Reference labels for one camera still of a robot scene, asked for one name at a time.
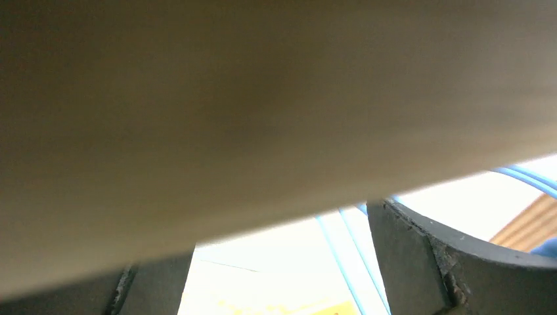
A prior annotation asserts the blue wire hanger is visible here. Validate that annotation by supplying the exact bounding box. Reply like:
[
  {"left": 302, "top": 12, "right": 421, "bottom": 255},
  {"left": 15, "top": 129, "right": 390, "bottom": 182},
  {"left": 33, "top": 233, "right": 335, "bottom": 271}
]
[
  {"left": 491, "top": 165, "right": 556, "bottom": 199},
  {"left": 339, "top": 207, "right": 391, "bottom": 314},
  {"left": 315, "top": 216, "right": 363, "bottom": 314}
]

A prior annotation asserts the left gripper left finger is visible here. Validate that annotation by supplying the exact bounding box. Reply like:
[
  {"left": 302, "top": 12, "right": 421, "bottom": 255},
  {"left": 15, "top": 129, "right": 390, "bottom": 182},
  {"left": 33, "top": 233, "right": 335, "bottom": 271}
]
[{"left": 1, "top": 251, "right": 193, "bottom": 314}]

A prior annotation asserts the wooden clothes rack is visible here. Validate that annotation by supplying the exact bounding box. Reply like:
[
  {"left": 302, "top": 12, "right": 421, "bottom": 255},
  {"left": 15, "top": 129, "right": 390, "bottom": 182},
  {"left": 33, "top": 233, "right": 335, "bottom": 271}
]
[{"left": 1, "top": 1, "right": 556, "bottom": 301}]

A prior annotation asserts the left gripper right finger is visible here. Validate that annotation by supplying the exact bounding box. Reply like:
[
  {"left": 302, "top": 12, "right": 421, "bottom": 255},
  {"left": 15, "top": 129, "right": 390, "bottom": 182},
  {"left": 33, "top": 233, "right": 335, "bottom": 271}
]
[{"left": 367, "top": 199, "right": 556, "bottom": 315}]

